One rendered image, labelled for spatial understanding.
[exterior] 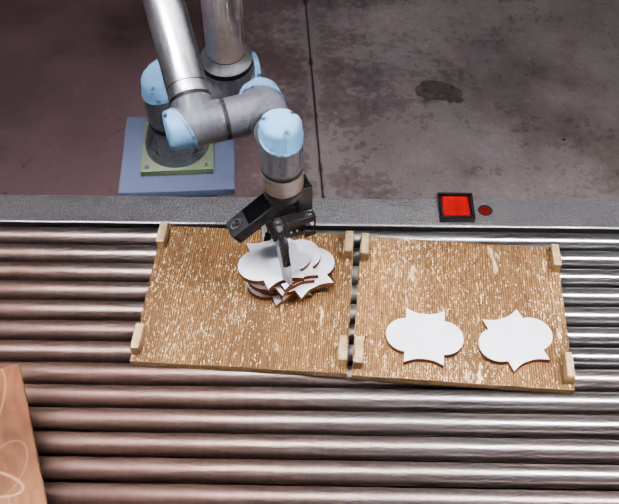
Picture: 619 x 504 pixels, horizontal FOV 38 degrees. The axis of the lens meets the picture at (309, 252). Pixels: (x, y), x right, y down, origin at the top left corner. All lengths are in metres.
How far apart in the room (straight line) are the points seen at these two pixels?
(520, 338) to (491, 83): 2.21
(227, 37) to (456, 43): 2.21
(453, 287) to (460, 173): 1.62
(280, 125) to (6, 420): 0.67
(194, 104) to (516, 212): 0.79
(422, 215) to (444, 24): 2.25
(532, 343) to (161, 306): 0.72
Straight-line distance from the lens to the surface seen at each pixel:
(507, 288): 1.87
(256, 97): 1.62
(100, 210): 2.05
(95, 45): 4.12
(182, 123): 1.60
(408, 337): 1.75
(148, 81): 2.05
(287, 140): 1.52
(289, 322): 1.77
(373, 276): 1.85
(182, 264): 1.89
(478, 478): 1.65
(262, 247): 1.80
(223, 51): 1.99
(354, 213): 1.99
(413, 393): 1.71
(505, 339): 1.77
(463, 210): 2.01
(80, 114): 3.77
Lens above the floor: 2.36
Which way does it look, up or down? 49 degrees down
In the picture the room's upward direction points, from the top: straight up
